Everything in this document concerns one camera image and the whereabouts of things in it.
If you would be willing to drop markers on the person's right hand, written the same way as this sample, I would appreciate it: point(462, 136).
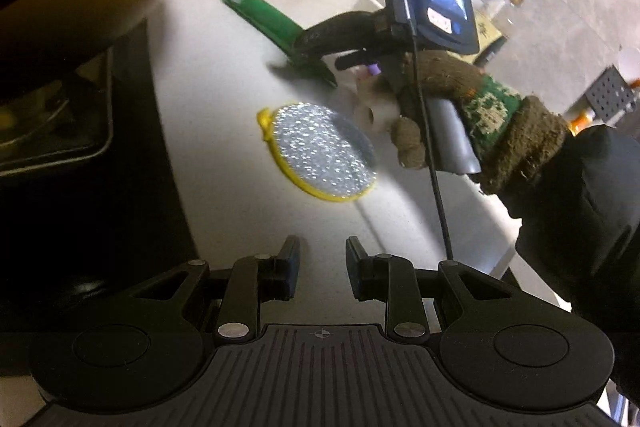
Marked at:
point(480, 107)

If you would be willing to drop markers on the black stove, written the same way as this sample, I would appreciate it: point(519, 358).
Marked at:
point(125, 207)

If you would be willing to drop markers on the silver scrubber pad yellow rim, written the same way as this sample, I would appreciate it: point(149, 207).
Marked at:
point(320, 152)

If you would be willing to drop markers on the black perforated metal rack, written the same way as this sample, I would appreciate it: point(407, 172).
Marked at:
point(610, 97)

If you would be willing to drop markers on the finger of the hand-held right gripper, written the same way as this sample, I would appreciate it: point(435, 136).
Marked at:
point(340, 32)
point(357, 60)

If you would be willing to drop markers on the person's right forearm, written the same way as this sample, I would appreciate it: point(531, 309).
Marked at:
point(585, 217)

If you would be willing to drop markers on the orange squeeze bottle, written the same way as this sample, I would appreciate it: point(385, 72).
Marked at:
point(582, 122)

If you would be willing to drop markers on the green snack packet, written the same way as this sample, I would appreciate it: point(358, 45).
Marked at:
point(265, 14)

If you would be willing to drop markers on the dark sauce bottle yellow label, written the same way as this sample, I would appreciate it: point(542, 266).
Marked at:
point(492, 32)

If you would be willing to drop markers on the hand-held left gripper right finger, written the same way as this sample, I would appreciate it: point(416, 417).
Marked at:
point(351, 267)

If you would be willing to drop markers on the white plastic piece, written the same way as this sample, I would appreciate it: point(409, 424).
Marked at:
point(380, 107)

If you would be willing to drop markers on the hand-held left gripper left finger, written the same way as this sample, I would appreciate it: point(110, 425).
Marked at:
point(294, 267)

